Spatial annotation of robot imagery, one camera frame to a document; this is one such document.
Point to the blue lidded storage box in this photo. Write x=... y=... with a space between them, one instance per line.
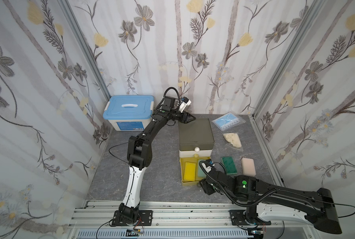
x=129 y=112

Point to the bag of blue face masks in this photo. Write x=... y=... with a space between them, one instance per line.
x=228 y=121

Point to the aluminium corner frame post right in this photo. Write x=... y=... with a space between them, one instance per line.
x=309 y=18

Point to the yellow bottom drawer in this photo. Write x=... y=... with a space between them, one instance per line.
x=194 y=160

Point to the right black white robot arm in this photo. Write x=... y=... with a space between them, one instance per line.
x=246 y=191

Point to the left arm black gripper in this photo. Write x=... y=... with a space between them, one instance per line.
x=183 y=116

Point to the mint green sponge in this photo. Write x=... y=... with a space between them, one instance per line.
x=200 y=173

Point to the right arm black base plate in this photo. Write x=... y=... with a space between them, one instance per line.
x=247 y=217

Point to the olive green drawer cabinet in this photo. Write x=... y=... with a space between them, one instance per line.
x=197 y=133

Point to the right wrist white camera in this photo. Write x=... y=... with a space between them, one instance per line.
x=206 y=165

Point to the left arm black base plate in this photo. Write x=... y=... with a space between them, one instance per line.
x=143 y=218

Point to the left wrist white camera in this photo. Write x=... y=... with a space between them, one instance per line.
x=184 y=103

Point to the wrist white camera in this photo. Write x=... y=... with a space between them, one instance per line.
x=206 y=165
x=184 y=103

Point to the green scouring sponge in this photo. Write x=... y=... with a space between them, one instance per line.
x=229 y=165

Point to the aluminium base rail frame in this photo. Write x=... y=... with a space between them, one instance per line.
x=287 y=223

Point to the bag of cream latex gloves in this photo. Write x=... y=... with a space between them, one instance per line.
x=233 y=140

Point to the white slotted cable duct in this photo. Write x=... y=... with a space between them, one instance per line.
x=227 y=233

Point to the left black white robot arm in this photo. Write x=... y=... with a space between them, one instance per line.
x=139 y=153

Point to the aluminium corner frame post left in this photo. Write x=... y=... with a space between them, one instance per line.
x=83 y=44

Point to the beige pink sponge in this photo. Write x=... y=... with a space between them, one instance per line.
x=248 y=167

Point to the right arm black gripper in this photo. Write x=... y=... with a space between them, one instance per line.
x=207 y=178

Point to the yellow sponge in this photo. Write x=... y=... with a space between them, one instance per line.
x=189 y=171

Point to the white drawer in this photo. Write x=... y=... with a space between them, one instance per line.
x=196 y=154

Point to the aluminium corner frame post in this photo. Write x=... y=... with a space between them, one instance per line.
x=83 y=44
x=309 y=18

